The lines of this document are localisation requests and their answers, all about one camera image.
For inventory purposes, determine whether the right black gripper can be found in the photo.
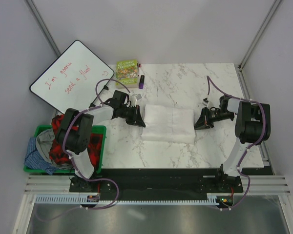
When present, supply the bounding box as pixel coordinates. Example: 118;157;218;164
192;107;233;130

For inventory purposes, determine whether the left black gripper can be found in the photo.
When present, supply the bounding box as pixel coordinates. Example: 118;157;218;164
120;105;146;128

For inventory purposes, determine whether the white long sleeve shirt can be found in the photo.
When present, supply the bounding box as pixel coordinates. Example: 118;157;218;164
141;104;196;144

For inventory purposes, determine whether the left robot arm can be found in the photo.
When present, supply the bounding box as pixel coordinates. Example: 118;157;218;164
55;90;146;192

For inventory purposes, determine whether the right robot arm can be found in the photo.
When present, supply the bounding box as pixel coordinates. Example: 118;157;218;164
194;96;271;193

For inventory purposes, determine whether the purple marker pen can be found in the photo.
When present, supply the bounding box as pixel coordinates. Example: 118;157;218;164
139;75;145;89

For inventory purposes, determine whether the green plastic bin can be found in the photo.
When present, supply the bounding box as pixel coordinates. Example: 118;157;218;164
23;125;106;175

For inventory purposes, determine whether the green paperback book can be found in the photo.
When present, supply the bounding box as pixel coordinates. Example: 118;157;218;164
116;59;139;88

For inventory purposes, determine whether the white whiteboard with red writing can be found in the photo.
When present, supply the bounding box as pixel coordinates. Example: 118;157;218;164
30;40;114;113

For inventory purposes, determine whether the red black plaid shirt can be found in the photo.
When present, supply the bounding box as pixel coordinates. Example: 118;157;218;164
49;115;104;170

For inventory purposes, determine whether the grey shirt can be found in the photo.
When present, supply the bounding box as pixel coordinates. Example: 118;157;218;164
36;128;72;170

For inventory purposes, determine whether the blue checked shirt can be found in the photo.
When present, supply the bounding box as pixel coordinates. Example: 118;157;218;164
24;137;59;175

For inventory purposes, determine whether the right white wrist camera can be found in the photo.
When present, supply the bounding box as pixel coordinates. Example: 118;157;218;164
202;97;211;108

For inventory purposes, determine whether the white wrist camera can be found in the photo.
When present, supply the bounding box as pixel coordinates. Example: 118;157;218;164
129;92;142;101
202;97;211;108

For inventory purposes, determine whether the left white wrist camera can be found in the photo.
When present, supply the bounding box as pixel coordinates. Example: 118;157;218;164
129;92;142;101

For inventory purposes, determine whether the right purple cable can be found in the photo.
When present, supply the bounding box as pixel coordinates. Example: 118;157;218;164
206;75;266;195

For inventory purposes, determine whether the purple cable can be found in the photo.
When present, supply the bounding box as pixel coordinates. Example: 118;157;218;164
62;78;134;182
206;75;266;195

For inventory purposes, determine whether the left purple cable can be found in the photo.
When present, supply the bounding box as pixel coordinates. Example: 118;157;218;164
62;78;134;182

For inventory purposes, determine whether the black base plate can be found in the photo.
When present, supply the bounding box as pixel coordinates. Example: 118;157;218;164
69;169;238;200

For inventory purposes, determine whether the white slotted cable duct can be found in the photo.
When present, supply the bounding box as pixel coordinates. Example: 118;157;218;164
35;194;224;205

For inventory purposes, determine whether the aluminium rail frame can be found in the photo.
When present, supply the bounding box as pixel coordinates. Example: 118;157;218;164
24;175;79;195

